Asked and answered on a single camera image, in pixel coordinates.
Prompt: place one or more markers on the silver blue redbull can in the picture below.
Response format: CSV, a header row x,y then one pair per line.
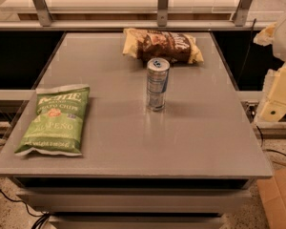
x,y
157,81

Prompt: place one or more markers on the brown yellow chips bag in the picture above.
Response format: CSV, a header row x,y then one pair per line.
x,y
172,46

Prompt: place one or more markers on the green kettle chips bag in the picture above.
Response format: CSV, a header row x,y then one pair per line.
x,y
57,128

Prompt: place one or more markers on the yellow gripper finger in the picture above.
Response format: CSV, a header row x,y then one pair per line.
x,y
272,106
266,36

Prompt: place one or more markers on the cardboard box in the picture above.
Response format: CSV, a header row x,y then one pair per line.
x,y
273,196

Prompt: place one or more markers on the metal rail frame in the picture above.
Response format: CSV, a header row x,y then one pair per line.
x,y
116,15

